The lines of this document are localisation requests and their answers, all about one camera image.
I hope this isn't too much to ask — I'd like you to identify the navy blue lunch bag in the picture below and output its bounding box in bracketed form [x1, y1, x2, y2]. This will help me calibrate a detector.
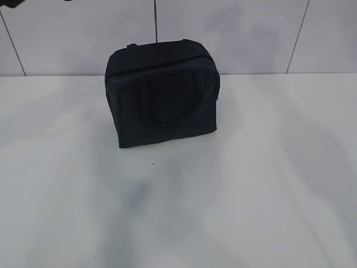
[105, 39, 220, 149]

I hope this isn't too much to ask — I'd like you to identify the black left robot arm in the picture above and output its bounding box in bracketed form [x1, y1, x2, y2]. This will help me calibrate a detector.
[0, 0, 59, 9]

